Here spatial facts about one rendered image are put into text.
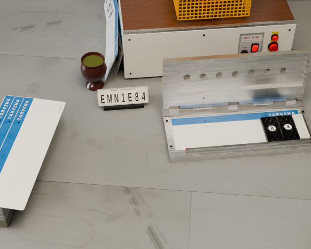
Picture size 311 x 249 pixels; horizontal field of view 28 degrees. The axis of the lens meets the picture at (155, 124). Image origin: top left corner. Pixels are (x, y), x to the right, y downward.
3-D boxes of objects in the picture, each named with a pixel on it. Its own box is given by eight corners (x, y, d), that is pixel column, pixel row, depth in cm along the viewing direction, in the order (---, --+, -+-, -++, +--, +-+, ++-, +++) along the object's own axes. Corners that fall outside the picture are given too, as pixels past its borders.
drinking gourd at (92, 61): (76, 84, 203) (73, 59, 195) (96, 72, 207) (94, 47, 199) (93, 97, 199) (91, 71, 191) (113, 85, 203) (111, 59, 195)
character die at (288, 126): (283, 142, 184) (284, 139, 183) (275, 118, 190) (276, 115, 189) (299, 141, 184) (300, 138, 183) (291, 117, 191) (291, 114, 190)
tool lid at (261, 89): (163, 62, 179) (162, 58, 180) (163, 113, 191) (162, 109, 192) (311, 52, 182) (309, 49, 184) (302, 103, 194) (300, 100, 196)
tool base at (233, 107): (170, 162, 181) (170, 154, 178) (161, 112, 195) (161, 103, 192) (316, 150, 184) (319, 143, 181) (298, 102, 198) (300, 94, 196)
